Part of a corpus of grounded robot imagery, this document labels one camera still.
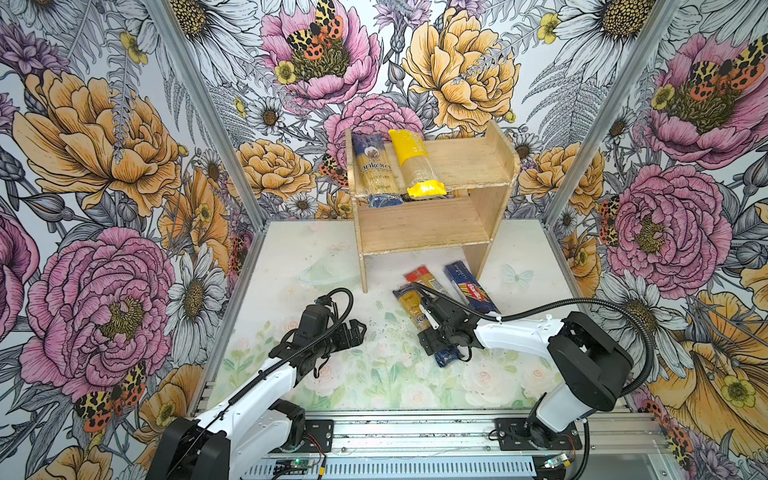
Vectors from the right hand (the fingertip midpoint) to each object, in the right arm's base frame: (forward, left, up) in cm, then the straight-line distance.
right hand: (437, 344), depth 90 cm
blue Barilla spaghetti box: (+18, -12, +3) cm, 21 cm away
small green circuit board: (-28, +37, 0) cm, 47 cm away
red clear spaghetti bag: (+23, +2, +3) cm, 24 cm away
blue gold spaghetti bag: (+14, +7, +3) cm, 16 cm away
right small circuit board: (-29, -25, -1) cm, 39 cm away
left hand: (0, +24, +5) cm, 25 cm away
